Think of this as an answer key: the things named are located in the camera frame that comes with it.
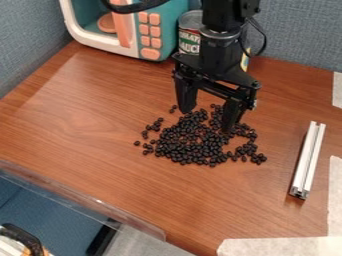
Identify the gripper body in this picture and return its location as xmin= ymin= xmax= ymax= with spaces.
xmin=171 ymin=27 xmax=262 ymax=110

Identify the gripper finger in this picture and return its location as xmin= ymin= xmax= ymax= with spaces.
xmin=173 ymin=71 xmax=201 ymax=115
xmin=220 ymin=97 xmax=249 ymax=134

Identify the pile of black bits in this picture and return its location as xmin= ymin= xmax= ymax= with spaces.
xmin=132 ymin=103 xmax=269 ymax=168

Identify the can with red label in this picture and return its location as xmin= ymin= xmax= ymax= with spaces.
xmin=177 ymin=9 xmax=206 ymax=56

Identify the toy microwave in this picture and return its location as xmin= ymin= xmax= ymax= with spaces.
xmin=57 ymin=0 xmax=192 ymax=62

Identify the silver metal rail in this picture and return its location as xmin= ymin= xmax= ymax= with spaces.
xmin=287 ymin=120 xmax=328 ymax=201

